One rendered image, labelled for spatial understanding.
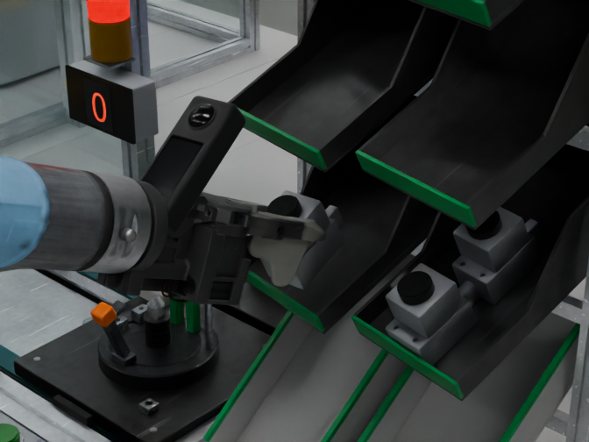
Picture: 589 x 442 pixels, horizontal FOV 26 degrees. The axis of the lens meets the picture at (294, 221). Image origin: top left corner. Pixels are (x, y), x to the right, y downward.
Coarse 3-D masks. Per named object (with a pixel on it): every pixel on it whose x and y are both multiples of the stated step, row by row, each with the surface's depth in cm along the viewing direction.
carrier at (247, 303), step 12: (252, 288) 163; (240, 300) 160; (252, 300) 160; (264, 300) 160; (228, 312) 160; (240, 312) 158; (252, 312) 158; (264, 312) 158; (276, 312) 158; (252, 324) 157; (264, 324) 156; (276, 324) 155
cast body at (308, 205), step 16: (288, 192) 114; (272, 208) 112; (288, 208) 111; (304, 208) 112; (320, 208) 112; (336, 208) 116; (320, 224) 112; (336, 224) 114; (336, 240) 115; (304, 256) 112; (320, 256) 114; (304, 272) 112; (304, 288) 113
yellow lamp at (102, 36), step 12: (96, 24) 150; (108, 24) 150; (120, 24) 151; (96, 36) 151; (108, 36) 151; (120, 36) 151; (96, 48) 152; (108, 48) 151; (120, 48) 152; (96, 60) 153; (108, 60) 152; (120, 60) 153
